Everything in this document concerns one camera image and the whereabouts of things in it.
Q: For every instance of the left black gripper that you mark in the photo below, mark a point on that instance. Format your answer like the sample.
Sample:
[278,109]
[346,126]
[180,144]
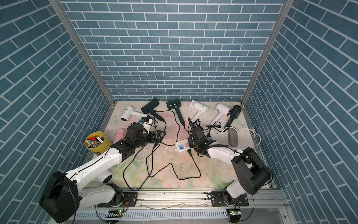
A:
[158,139]

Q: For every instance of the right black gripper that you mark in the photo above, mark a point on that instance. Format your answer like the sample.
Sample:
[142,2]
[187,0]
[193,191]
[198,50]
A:
[190,142]

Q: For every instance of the white power strip coloured sockets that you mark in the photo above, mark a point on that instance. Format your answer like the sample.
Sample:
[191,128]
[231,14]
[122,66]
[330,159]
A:
[184,145]

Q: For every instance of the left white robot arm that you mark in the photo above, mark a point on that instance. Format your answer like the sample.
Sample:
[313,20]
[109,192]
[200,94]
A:
[90,184]

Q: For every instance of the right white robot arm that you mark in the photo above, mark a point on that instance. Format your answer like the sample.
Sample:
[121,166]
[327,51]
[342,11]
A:
[252,173]

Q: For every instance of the dark green dryer angled nozzle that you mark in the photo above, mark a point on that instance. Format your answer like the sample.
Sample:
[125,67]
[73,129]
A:
[149,109]

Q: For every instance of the white folding hair dryer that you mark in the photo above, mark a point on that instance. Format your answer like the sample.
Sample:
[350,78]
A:
[201,109]

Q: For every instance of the pink hair dryer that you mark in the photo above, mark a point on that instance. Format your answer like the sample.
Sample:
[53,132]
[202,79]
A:
[119,134]

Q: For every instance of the white hair dryer far left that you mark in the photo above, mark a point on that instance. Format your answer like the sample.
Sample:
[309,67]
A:
[128,112]

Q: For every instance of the white glossy hair dryer right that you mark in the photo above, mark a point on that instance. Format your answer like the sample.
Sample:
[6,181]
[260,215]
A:
[223,111]

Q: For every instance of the dark green dryer centre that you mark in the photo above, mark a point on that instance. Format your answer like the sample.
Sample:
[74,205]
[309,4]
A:
[176,104]

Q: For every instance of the dark green dryer right corner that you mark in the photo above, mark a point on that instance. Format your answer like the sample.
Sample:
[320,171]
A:
[234,114]

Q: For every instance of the yellow cup of pens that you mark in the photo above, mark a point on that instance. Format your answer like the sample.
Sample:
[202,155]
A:
[98,143]

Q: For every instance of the large white dryer front left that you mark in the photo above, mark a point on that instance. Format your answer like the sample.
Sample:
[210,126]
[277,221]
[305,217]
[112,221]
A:
[105,177]

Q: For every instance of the white wall cable connector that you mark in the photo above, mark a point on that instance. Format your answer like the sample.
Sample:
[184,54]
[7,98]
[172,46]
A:
[250,130]

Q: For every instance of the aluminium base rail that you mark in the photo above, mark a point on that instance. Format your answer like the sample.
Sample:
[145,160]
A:
[267,206]

